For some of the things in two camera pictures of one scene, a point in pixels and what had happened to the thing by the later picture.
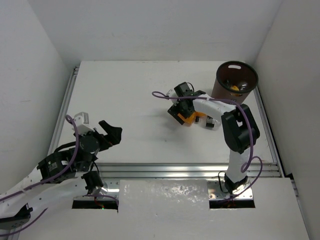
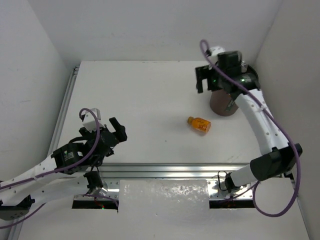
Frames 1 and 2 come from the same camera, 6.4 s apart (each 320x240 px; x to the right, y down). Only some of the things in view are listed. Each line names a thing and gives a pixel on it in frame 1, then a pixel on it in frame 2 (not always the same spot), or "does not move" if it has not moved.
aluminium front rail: (177, 170) does not move
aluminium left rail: (59, 129) does not move
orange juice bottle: (190, 120) -> (198, 124)
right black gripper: (172, 110) -> (204, 72)
